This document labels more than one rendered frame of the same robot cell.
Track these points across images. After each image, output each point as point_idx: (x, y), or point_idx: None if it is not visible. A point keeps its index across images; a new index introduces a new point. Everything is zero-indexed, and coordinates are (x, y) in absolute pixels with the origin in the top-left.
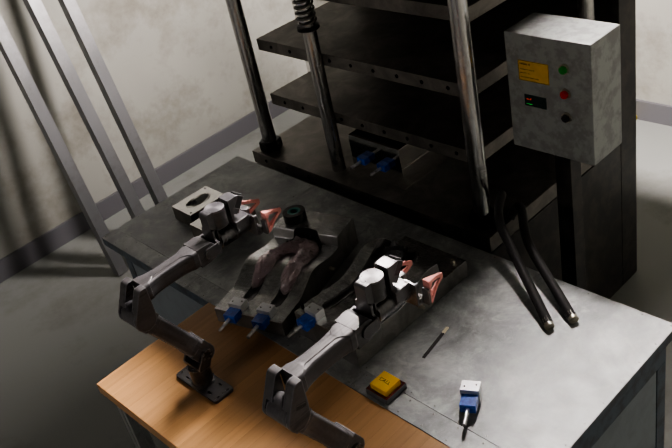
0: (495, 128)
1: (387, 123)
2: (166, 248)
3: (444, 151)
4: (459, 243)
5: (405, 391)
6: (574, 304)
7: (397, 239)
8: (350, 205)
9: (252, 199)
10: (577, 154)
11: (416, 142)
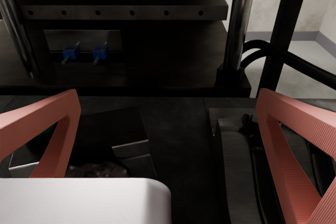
0: None
1: (98, 3)
2: None
3: (184, 15)
4: (242, 99)
5: None
6: None
7: (180, 117)
8: (85, 101)
9: (46, 99)
10: None
11: (145, 14)
